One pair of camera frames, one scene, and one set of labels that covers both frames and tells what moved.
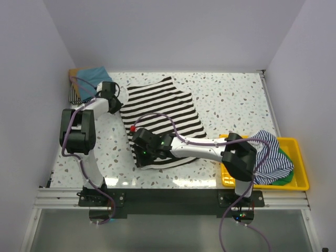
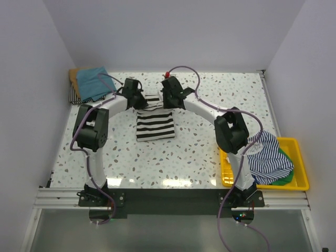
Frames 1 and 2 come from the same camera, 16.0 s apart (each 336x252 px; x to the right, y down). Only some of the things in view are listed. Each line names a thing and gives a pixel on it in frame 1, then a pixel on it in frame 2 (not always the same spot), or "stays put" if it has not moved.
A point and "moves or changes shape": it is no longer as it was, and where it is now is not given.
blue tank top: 88,80 stays put
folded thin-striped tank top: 73,97 stays put
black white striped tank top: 158,106 moves or changes shape
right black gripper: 141,162 -> 166,105
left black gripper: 117,106 -> 143,102
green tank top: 286,179 stays put
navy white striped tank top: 271,164 stays put
